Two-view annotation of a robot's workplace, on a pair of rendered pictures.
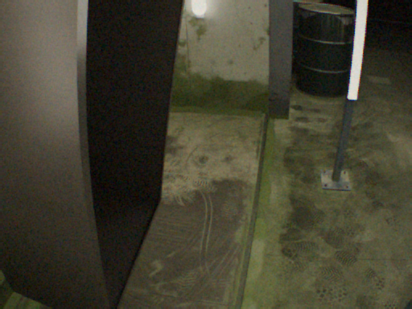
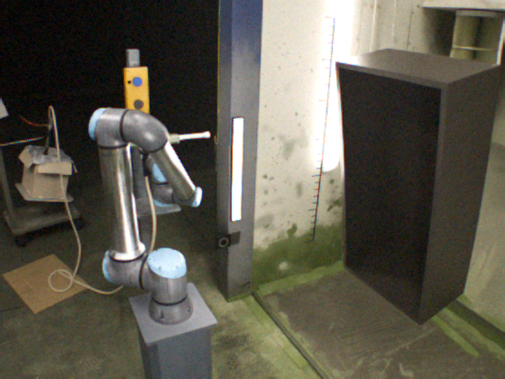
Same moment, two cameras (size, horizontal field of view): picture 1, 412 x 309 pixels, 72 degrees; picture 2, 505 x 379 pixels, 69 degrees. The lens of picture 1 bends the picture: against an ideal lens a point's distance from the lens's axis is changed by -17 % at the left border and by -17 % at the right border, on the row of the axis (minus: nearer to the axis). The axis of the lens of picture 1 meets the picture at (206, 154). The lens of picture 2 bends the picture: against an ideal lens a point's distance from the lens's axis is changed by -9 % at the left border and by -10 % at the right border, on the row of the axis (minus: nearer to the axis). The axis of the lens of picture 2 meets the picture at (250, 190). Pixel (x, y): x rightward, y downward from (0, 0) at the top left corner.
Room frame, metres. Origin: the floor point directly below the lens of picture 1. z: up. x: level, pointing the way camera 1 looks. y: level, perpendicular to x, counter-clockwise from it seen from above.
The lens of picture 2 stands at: (1.50, -1.42, 1.78)
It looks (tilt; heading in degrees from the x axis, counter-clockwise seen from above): 23 degrees down; 138
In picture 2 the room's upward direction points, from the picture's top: 2 degrees clockwise
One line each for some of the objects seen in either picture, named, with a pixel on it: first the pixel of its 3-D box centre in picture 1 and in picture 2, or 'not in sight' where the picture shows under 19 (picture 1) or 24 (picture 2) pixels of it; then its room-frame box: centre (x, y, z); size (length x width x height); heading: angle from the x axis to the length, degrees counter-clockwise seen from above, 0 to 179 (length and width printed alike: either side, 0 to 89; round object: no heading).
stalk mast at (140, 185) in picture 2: not in sight; (141, 191); (-0.53, -0.47, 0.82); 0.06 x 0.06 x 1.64; 76
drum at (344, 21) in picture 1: (324, 49); not in sight; (3.07, -1.25, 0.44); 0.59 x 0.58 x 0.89; 1
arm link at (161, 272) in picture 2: not in sight; (165, 273); (0.30, -0.78, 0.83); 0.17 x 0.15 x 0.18; 36
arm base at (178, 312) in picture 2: not in sight; (169, 300); (0.30, -0.78, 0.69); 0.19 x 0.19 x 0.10
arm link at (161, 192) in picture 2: not in sight; (163, 191); (-0.05, -0.58, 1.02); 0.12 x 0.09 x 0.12; 36
